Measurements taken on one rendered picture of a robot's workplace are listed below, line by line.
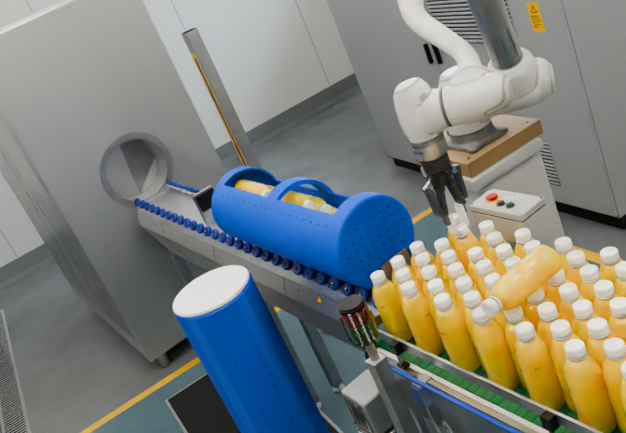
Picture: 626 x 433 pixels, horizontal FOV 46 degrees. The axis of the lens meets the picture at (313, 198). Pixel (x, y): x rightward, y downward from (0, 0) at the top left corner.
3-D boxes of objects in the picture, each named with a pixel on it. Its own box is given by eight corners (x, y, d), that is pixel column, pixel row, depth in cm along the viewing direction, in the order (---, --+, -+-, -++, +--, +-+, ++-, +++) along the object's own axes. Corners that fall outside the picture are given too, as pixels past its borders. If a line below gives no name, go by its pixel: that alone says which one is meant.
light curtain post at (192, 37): (330, 325, 398) (192, 28, 335) (336, 328, 393) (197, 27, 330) (321, 331, 396) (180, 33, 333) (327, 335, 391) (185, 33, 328)
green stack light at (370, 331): (368, 325, 171) (360, 308, 169) (385, 333, 165) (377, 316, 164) (347, 342, 168) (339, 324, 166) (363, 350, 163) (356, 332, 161)
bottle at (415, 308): (415, 352, 198) (391, 296, 191) (433, 336, 201) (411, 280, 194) (432, 360, 192) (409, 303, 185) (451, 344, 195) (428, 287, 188)
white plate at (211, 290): (252, 289, 237) (254, 291, 237) (242, 255, 263) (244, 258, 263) (173, 326, 235) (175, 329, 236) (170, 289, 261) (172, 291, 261)
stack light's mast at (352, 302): (376, 345, 173) (352, 290, 167) (393, 354, 168) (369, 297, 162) (357, 362, 170) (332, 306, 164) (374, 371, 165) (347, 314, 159)
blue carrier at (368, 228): (286, 213, 304) (257, 153, 293) (427, 255, 231) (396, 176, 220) (229, 251, 293) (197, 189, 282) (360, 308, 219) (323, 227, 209)
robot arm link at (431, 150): (402, 142, 196) (410, 162, 198) (425, 145, 189) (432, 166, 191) (427, 127, 200) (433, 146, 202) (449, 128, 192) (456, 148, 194)
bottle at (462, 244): (482, 297, 208) (461, 242, 201) (465, 290, 214) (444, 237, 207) (499, 283, 211) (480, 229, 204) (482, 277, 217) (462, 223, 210)
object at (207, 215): (224, 214, 337) (210, 184, 331) (227, 215, 334) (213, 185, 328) (206, 225, 333) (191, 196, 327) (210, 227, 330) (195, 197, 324)
